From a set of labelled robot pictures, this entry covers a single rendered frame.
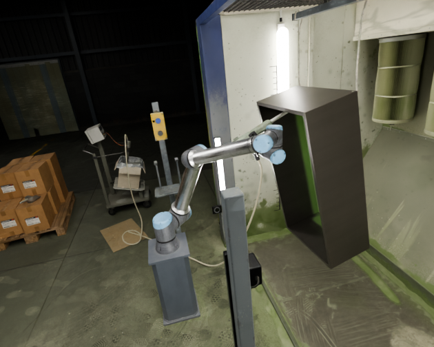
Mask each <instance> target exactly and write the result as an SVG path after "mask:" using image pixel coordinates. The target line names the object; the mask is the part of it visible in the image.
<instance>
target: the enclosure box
mask: <svg viewBox="0 0 434 347"><path fill-rule="evenodd" d="M352 91H353V92H352ZM256 103H257V106H258V111H259V115H260V120H261V123H263V122H265V121H266V120H271V119H272V118H274V117H276V116H277V115H279V114H281V113H282V112H288V113H287V114H285V115H284V116H283V117H281V118H279V119H278V120H276V121H274V122H273V123H272V125H281V126H282V129H283V131H282V150H284V151H285V153H286V157H285V160H284V161H283V162H282V163H280V164H278V165H276V164H273V163H271V166H272V169H273V174H274V178H275V181H276V186H277V190H278V195H279V198H280V203H281V207H282V212H283V215H284V218H285V224H286V227H287V228H288V230H290V232H292V233H293V234H294V235H295V236H296V237H297V238H298V239H299V240H300V241H301V242H302V243H303V244H304V245H305V246H307V247H308V248H309V249H310V250H311V251H312V252H313V253H314V254H315V255H316V256H318V257H319V258H320V259H321V260H322V261H323V262H324V263H325V264H326V265H327V266H328V267H329V268H330V269H333V268H334V267H336V266H338V265H340V264H341V263H343V262H346V261H347V260H349V259H351V258H353V257H355V256H356V255H358V254H360V253H362V252H363V251H365V250H367V249H369V248H370V246H369V229H368V220H367V211H366V194H365V185H364V167H363V159H362V141H361V133H360V115H359V107H358V91H355V90H339V89H330V88H321V87H306V86H295V87H292V88H289V89H287V90H285V91H282V92H279V93H277V94H274V95H272V96H269V97H267V98H264V99H262V100H260V101H257V102H256Z"/></svg>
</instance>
